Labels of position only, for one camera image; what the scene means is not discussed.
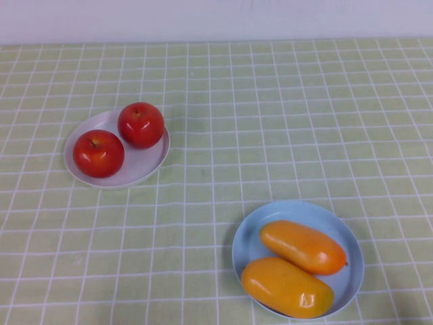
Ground red apple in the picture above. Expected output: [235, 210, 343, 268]
[72, 129, 126, 179]
[117, 102, 166, 150]

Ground deep orange mango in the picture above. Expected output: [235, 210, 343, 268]
[259, 219, 350, 276]

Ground yellow-orange mango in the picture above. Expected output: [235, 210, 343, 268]
[240, 257, 336, 319]

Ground white plate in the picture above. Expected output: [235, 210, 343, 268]
[64, 108, 171, 188]

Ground light blue plate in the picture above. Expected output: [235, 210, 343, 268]
[231, 199, 365, 320]

